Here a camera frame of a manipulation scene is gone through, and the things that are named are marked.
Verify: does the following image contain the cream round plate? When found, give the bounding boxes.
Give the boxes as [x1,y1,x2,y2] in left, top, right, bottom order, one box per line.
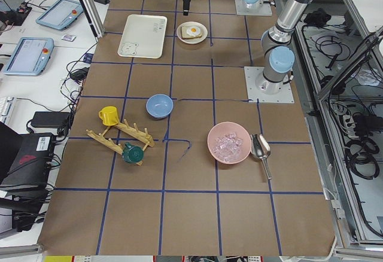
[177,22,208,44]

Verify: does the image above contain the bread slice on plate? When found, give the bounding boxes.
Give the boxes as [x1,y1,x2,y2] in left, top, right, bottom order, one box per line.
[181,26,203,39]

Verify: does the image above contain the fried egg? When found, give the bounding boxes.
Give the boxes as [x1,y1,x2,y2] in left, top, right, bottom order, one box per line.
[184,26,201,37]

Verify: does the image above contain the cream bear tray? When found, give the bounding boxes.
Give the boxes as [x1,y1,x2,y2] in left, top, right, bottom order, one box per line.
[117,14,168,59]

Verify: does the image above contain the blue bowl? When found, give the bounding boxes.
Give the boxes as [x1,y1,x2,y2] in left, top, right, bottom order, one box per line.
[146,94,174,118]

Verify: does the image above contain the far teach pendant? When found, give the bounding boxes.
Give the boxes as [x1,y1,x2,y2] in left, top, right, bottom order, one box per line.
[36,0,83,31]

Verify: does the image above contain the teach pendant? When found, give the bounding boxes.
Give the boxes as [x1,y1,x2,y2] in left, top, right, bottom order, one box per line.
[36,0,83,31]
[4,37,54,76]

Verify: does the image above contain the yellow cup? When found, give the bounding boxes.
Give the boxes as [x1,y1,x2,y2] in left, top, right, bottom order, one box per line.
[98,106,120,126]

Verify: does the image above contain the pink bowl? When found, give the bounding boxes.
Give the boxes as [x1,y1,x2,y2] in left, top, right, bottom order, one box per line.
[207,121,252,164]

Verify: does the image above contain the clear ice cubes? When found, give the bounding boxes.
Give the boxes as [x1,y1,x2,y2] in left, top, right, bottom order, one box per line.
[213,132,243,162]

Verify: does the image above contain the wooden drying rack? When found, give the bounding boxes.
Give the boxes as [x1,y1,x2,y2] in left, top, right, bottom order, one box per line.
[86,118,156,166]

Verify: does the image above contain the near teach pendant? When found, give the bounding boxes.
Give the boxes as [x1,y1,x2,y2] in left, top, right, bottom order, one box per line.
[4,37,54,76]

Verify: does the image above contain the dark green cup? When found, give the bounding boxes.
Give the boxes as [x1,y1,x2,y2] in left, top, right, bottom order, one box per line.
[122,142,144,163]

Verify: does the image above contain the metal scoop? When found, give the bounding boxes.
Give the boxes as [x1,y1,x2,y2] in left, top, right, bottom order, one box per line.
[251,133,272,180]

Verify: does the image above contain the black power adapter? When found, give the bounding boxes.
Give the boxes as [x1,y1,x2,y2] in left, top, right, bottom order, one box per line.
[31,111,69,129]

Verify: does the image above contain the black laptop computer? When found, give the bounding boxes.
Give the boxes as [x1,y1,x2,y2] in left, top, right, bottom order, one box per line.
[1,123,56,232]

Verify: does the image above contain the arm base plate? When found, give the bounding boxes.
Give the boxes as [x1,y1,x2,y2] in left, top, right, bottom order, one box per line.
[244,66,294,103]
[235,0,272,16]

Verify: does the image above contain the aluminium frame post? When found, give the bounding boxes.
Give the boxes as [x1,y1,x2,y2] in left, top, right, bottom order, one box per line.
[79,0,105,40]

